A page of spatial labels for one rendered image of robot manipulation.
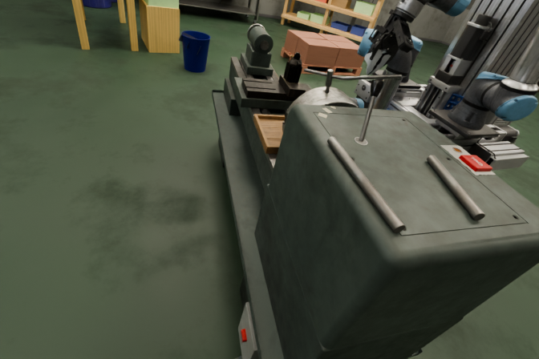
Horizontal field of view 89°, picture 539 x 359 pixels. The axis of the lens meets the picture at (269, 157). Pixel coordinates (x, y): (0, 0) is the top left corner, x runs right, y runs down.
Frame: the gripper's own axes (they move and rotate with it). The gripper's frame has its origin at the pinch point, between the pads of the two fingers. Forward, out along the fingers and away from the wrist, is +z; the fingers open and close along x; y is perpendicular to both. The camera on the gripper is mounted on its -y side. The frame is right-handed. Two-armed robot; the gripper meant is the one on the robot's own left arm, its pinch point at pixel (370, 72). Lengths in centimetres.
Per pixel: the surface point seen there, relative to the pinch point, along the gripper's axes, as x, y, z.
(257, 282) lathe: 14, -31, 86
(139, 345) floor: 48, -27, 150
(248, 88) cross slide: 18, 60, 43
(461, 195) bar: 4, -54, 8
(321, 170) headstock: 27, -37, 21
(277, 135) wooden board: 6, 26, 49
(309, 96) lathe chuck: 14.4, 4.8, 17.5
